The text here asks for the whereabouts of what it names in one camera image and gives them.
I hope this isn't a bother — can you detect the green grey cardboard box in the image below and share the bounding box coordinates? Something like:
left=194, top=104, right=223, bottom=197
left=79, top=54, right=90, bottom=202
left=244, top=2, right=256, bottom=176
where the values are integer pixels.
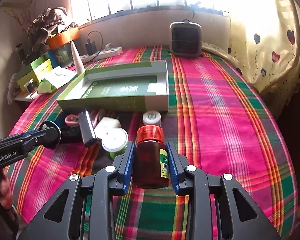
left=57, top=61, right=169, bottom=112

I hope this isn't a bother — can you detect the white charger adapter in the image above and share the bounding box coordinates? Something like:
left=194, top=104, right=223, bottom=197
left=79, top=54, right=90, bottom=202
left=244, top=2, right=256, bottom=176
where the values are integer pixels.
left=94, top=116, right=121, bottom=139

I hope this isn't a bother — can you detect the white tissue pack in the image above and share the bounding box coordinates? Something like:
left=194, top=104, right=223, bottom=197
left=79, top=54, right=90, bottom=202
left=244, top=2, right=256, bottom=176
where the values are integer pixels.
left=37, top=66, right=76, bottom=94

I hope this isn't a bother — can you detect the green yellow boxes stack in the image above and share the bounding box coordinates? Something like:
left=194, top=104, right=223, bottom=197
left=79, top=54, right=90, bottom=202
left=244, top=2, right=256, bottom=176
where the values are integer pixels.
left=16, top=52, right=53, bottom=92

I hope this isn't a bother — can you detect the amber bottle red cap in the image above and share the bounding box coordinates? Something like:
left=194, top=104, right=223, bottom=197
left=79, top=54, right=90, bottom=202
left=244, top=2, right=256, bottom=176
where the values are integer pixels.
left=133, top=125, right=169, bottom=189

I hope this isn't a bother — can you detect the white cosmetic tube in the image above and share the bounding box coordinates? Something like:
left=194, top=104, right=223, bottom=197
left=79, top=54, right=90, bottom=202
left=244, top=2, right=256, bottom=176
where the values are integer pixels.
left=70, top=40, right=85, bottom=75

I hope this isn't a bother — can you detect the person's left hand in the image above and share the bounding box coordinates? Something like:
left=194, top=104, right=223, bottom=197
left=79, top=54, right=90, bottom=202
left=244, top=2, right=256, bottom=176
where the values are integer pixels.
left=0, top=174, right=12, bottom=210

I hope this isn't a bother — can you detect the green thread spool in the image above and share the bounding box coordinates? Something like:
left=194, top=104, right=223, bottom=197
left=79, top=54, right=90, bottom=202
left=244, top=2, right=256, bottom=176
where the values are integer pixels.
left=101, top=127, right=128, bottom=159

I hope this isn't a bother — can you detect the yellow heart pattern curtain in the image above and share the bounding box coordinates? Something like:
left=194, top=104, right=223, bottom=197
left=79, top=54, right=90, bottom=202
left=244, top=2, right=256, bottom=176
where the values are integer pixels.
left=203, top=0, right=300, bottom=116

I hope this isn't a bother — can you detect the plaid pink green tablecloth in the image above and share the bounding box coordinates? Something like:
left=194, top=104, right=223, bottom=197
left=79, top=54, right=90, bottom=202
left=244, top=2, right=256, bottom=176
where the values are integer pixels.
left=8, top=46, right=298, bottom=239

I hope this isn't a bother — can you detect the black charger with cable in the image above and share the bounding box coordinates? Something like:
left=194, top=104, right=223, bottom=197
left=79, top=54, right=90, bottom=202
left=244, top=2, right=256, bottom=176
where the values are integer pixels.
left=85, top=30, right=103, bottom=62

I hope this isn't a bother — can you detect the orange planter with dried plant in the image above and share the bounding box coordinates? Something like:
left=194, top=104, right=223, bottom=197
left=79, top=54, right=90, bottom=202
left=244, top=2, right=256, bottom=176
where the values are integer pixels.
left=5, top=6, right=81, bottom=55

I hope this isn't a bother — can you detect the black round magnetic holder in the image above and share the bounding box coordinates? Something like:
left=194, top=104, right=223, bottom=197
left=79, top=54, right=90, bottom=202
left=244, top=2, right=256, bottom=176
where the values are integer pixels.
left=39, top=120, right=84, bottom=150

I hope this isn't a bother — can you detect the blue rectangular device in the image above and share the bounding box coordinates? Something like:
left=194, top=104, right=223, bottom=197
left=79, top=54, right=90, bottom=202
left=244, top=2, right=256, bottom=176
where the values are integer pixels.
left=78, top=109, right=97, bottom=148

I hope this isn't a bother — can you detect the pink cable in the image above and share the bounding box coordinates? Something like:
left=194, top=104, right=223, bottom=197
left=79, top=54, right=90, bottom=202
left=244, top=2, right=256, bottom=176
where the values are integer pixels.
left=64, top=109, right=106, bottom=128

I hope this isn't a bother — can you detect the white round cap container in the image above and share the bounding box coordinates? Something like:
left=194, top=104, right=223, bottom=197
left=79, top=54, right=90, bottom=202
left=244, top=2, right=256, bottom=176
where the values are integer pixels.
left=142, top=111, right=161, bottom=127

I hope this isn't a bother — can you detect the small grey space heater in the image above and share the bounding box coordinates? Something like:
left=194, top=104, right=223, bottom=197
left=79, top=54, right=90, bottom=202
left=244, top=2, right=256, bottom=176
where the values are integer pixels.
left=169, top=19, right=202, bottom=58

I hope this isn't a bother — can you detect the white power strip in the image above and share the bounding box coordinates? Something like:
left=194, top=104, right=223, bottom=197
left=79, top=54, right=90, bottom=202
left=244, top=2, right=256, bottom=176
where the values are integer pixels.
left=80, top=47, right=123, bottom=63

